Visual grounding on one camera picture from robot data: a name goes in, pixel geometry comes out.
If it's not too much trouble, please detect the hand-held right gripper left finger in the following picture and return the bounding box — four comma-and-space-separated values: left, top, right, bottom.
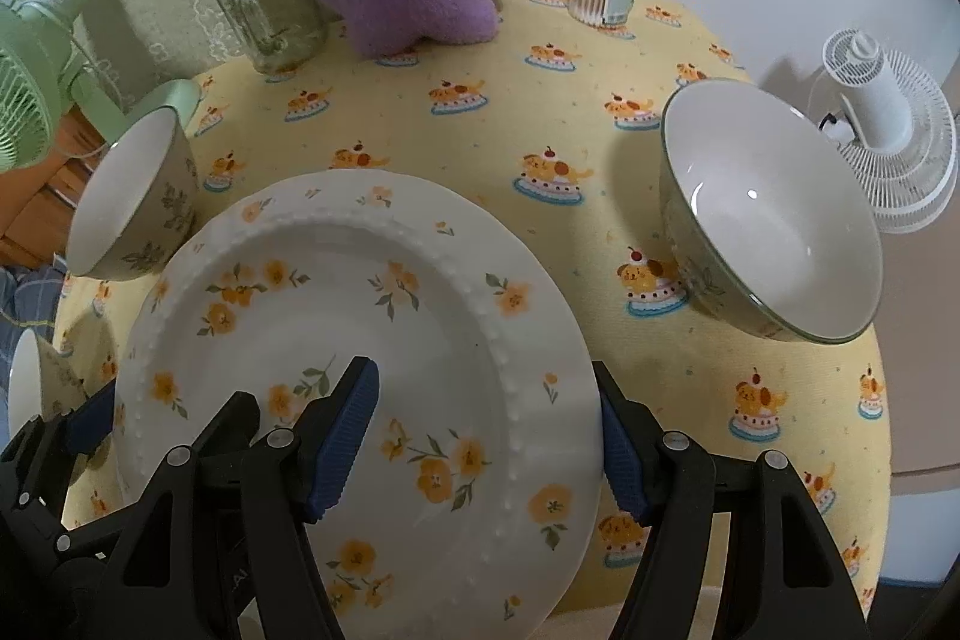
112, 355, 383, 640

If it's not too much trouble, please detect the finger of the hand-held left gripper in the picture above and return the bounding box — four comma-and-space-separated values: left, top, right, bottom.
0, 381, 122, 640

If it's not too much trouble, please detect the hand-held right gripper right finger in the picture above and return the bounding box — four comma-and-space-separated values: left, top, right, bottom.
592, 361, 875, 640

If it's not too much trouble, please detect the floral ceramic bowl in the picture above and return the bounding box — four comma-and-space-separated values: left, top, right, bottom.
7, 326, 91, 442
64, 104, 202, 280
658, 77, 884, 345

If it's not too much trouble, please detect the white plate with yellow flowers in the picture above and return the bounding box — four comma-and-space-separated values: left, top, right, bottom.
114, 171, 605, 640

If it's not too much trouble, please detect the blue plaid blanket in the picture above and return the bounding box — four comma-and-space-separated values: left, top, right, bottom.
0, 257, 68, 431

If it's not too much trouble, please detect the yellow printed tablecloth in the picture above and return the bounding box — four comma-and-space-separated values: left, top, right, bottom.
52, 0, 897, 618

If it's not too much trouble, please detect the green desk fan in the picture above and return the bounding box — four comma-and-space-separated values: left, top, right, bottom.
0, 0, 202, 172

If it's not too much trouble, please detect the white desk fan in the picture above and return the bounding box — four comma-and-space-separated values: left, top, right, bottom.
821, 29, 959, 235

